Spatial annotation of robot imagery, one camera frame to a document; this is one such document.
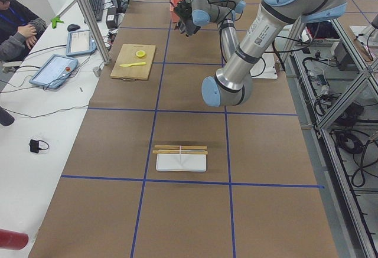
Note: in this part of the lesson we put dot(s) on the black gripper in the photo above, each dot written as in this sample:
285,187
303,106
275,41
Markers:
188,26

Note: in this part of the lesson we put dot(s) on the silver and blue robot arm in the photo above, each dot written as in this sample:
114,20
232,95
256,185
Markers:
232,84

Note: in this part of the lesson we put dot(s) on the yellow lemon slice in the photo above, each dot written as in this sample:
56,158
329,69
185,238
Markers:
140,53

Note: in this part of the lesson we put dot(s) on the yellow plastic knife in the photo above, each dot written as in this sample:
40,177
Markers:
133,64

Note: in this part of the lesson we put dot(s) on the wooden cutting board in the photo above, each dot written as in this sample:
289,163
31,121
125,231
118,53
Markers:
127,55

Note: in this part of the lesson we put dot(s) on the black keyboard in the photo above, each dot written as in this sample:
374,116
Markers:
97,7

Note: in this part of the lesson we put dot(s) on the blue teach pendant tablet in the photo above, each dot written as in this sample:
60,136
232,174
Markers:
80,42

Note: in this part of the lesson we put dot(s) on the black computer mouse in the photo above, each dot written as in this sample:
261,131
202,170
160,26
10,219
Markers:
73,27

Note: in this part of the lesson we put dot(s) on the green clamp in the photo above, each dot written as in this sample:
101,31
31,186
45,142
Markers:
55,21

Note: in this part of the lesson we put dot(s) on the white rectangular tray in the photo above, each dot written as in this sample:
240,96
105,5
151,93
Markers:
181,162

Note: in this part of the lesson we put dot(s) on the seated person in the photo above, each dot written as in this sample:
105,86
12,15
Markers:
20,30

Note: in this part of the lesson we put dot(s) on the small black device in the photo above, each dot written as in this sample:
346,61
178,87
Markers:
38,145

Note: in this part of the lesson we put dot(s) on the red cylinder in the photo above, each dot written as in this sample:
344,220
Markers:
12,240

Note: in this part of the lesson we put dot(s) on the aluminium frame post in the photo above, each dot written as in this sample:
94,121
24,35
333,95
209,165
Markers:
94,28

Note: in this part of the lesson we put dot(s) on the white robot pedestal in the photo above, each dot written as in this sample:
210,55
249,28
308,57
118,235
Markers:
265,68

